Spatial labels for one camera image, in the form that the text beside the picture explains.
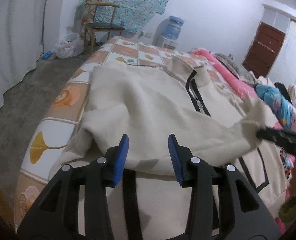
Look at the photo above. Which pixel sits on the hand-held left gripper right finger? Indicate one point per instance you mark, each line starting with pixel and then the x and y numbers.
pixel 175 160

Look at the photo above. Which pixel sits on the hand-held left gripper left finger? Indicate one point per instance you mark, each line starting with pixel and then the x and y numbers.
pixel 121 160

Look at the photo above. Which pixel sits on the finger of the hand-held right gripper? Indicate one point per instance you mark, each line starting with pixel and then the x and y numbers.
pixel 272 135

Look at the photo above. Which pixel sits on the beige sweatshirt with black stripes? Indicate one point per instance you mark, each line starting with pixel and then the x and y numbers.
pixel 150 105

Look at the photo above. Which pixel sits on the person's right forearm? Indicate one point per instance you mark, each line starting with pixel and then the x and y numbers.
pixel 290 210

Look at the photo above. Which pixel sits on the blue patterned pillow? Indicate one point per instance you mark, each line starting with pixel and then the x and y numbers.
pixel 275 97

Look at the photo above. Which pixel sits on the dark cloth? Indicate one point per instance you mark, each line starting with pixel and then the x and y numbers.
pixel 284 91

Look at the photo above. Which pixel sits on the pale pink cloth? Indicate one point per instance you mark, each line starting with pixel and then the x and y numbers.
pixel 262 81

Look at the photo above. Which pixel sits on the pink floral blanket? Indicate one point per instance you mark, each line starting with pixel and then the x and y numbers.
pixel 235 80

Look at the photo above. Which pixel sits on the grey fuzzy pillow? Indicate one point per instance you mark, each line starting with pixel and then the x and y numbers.
pixel 230 63

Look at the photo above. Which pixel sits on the brown door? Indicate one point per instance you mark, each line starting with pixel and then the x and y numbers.
pixel 262 50

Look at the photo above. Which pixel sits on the table with leaf-print cover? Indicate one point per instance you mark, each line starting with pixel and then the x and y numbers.
pixel 63 97

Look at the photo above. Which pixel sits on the white water dispenser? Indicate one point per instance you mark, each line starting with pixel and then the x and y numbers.
pixel 162 42

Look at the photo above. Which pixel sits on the white plastic bag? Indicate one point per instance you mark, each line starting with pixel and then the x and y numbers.
pixel 69 46

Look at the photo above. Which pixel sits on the small blue packet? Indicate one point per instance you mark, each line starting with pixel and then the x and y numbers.
pixel 47 55

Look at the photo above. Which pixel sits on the wooden chair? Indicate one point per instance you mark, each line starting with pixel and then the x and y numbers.
pixel 104 26

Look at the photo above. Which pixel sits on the white curtain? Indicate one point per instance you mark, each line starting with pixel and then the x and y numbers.
pixel 13 42

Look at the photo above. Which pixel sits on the wall socket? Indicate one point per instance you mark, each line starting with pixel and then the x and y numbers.
pixel 146 34

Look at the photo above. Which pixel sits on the teal floral wall cloth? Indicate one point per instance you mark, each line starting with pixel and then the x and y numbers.
pixel 128 0

